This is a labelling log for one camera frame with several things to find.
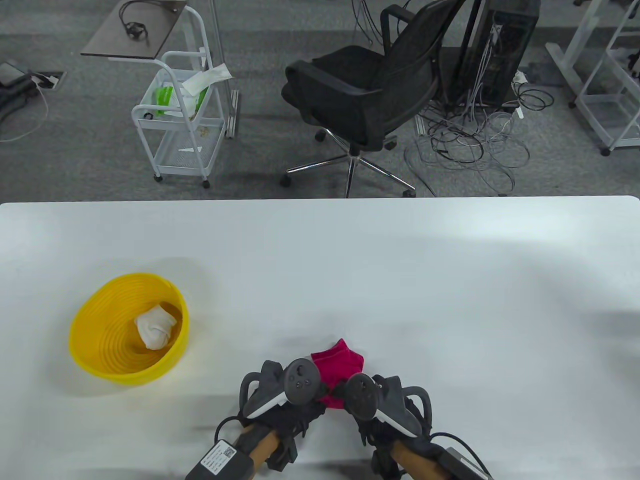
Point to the person's right hand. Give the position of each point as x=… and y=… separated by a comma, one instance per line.
x=377, y=435

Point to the white power strip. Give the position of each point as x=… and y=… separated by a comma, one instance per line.
x=520, y=77

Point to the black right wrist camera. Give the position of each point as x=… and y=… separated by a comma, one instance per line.
x=462, y=466

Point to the yellow ribbed basket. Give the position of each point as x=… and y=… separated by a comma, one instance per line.
x=110, y=350

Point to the brown top side table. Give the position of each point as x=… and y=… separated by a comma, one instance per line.
x=160, y=30

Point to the white metal rack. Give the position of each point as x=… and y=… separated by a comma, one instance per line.
x=595, y=117

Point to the green packet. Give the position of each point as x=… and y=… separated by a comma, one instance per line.
x=164, y=97

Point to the person's left forearm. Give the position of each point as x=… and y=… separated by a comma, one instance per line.
x=262, y=447

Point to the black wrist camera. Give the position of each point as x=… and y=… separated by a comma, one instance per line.
x=462, y=466
x=217, y=460

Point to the floor outlet box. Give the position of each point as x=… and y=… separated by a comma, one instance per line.
x=47, y=80

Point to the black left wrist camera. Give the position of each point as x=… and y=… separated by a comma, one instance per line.
x=217, y=460

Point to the black equipment pile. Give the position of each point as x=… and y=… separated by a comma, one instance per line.
x=12, y=95

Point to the person's left hand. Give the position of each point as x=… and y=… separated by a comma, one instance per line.
x=295, y=417

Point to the white paper sheet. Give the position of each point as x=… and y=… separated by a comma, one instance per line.
x=210, y=77

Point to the black office chair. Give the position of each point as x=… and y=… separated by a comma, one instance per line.
x=350, y=85

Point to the white sock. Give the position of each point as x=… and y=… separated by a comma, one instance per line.
x=167, y=317
x=152, y=335

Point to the black computer tower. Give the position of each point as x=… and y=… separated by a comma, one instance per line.
x=515, y=40

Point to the grey white right hand controller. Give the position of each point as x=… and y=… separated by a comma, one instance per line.
x=360, y=397

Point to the grey white left hand controller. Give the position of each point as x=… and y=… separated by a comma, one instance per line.
x=300, y=382

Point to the person's right forearm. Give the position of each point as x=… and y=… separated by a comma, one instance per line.
x=415, y=465

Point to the grey white hand controller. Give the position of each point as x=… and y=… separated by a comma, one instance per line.
x=300, y=382
x=360, y=397

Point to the white desk leg frame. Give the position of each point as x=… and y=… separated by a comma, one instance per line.
x=562, y=62

